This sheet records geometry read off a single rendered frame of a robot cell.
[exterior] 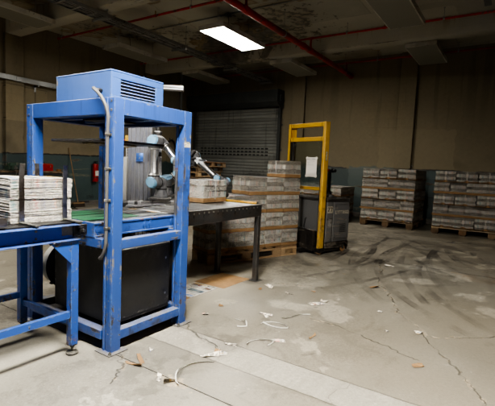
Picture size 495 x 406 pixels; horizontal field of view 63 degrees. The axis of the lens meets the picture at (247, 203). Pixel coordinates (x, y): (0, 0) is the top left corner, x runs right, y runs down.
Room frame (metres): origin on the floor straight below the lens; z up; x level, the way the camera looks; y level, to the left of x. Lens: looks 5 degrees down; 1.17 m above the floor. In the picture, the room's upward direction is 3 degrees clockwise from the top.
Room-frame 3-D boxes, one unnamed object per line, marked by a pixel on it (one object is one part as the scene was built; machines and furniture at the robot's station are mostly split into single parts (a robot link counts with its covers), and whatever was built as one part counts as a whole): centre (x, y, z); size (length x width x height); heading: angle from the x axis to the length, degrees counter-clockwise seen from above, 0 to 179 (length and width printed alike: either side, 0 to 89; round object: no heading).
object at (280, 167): (5.65, -0.48, 0.65); 0.39 x 0.30 x 1.29; 37
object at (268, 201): (5.21, 0.09, 0.42); 1.17 x 0.39 x 0.83; 127
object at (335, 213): (6.13, -1.13, 0.40); 0.69 x 0.55 x 0.80; 37
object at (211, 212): (3.64, 0.24, 0.74); 1.34 x 0.05 x 0.12; 147
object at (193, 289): (3.75, 0.47, 0.00); 0.37 x 0.28 x 0.01; 147
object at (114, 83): (2.93, 1.01, 1.65); 0.60 x 0.45 x 0.20; 57
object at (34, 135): (2.92, 1.53, 0.77); 0.09 x 0.09 x 1.55; 57
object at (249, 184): (5.29, -0.01, 0.95); 0.38 x 0.29 x 0.23; 37
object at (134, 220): (2.93, 1.01, 0.75); 0.70 x 0.65 x 0.10; 147
